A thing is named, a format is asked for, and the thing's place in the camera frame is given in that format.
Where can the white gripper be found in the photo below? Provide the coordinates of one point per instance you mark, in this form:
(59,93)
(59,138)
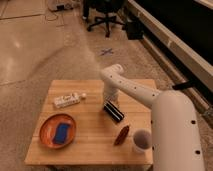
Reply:
(110,93)

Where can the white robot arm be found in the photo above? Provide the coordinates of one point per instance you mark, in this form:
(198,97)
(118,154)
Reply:
(175,132)

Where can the white ceramic cup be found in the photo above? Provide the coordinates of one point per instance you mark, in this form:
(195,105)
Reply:
(142,141)

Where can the orange ceramic plate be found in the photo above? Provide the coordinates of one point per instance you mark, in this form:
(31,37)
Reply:
(48,129)

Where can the dark red chili pepper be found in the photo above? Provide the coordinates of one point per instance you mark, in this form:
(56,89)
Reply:
(122,135)

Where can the white plastic bottle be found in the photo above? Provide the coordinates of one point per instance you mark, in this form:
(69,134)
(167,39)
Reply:
(67,100)

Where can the black box on floor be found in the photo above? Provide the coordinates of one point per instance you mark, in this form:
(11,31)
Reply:
(134,30)

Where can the blue sponge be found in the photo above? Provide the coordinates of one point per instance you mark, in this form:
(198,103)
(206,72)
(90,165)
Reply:
(61,133)

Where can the black office chair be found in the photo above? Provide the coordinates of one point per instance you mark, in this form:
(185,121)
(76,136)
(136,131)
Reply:
(103,6)

